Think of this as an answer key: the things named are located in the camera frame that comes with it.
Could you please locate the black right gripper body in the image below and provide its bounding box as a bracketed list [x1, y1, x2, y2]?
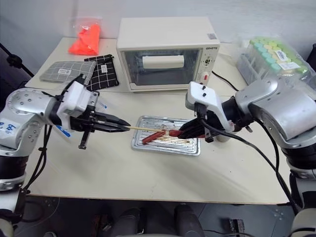
[202, 110, 226, 144]

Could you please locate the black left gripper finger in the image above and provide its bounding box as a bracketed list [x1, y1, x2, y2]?
[95, 112, 131, 126]
[94, 122, 129, 133]

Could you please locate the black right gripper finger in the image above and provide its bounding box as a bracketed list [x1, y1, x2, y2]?
[177, 129, 206, 139]
[181, 118, 206, 132]

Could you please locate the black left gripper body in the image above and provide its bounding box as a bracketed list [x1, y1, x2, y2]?
[70, 90, 110, 150]

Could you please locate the red sausage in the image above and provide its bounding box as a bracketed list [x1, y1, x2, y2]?
[168, 128, 184, 138]
[141, 130, 166, 145]

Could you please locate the thin wooden skewer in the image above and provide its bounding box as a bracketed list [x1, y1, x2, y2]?
[125, 126, 165, 131]

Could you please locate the silver metal baking tray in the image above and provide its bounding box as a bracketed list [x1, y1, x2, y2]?
[130, 115, 201, 157]

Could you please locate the black checked fabric pouch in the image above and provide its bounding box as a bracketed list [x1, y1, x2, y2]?
[83, 54, 120, 93]

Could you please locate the grey checked fabric pouch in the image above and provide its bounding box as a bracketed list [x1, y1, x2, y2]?
[39, 60, 97, 84]

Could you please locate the clear bag with orange contents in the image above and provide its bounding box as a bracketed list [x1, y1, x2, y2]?
[67, 16, 103, 56]

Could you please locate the dark rounded shape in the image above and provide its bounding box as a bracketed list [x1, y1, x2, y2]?
[115, 206, 147, 237]
[173, 203, 206, 237]

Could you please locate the bagged pastel-lidded bottles pack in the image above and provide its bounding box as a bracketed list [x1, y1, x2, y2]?
[235, 36, 314, 86]

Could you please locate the cream toaster oven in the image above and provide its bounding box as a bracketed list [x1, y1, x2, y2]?
[116, 16, 221, 93]

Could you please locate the black stand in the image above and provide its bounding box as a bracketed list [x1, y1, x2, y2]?
[0, 42, 36, 100]

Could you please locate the small black floor device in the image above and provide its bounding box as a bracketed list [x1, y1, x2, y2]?
[228, 218, 245, 233]

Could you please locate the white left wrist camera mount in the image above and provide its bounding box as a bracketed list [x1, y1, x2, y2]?
[56, 80, 92, 119]

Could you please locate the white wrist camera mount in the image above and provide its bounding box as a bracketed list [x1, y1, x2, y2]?
[56, 80, 92, 119]
[185, 81, 235, 132]

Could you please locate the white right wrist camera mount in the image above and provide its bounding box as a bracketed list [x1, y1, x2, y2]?
[185, 81, 235, 132]

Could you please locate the black oven power cord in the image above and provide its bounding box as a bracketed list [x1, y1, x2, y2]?
[211, 70, 239, 91]

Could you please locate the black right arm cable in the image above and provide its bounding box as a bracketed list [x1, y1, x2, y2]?
[195, 102, 306, 216]

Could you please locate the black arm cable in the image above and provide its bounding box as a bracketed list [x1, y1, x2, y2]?
[13, 123, 54, 218]
[195, 102, 306, 216]

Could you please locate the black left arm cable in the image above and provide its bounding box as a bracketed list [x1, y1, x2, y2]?
[13, 123, 54, 218]

